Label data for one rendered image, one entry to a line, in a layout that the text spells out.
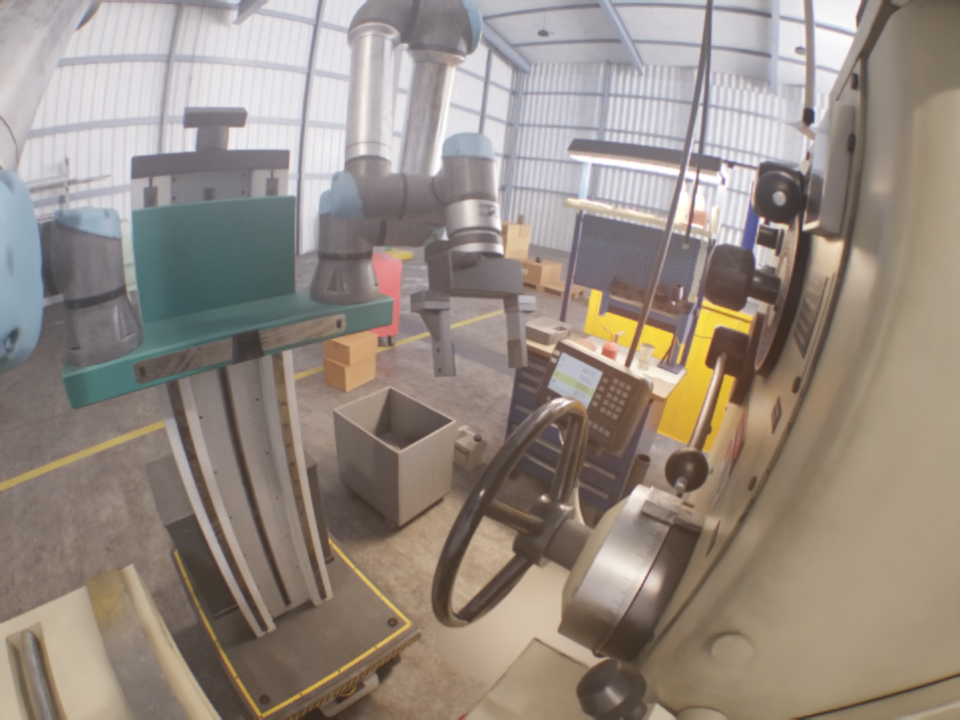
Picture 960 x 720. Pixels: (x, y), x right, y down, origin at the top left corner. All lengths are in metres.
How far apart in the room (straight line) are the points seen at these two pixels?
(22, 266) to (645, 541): 0.52
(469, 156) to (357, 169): 0.17
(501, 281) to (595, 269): 1.97
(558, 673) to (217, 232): 0.85
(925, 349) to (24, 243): 0.33
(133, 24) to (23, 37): 9.44
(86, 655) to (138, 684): 0.22
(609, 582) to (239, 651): 1.36
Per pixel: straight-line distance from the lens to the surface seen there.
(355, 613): 1.62
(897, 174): 0.20
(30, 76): 0.28
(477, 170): 0.56
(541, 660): 0.42
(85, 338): 0.71
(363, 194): 0.61
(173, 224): 0.83
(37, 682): 1.44
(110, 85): 9.31
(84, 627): 1.42
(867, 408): 0.19
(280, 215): 0.89
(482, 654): 1.90
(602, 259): 2.48
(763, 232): 0.79
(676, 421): 3.27
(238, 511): 1.23
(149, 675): 1.20
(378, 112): 0.68
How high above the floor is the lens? 1.70
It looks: 23 degrees down
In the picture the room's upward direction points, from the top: 7 degrees clockwise
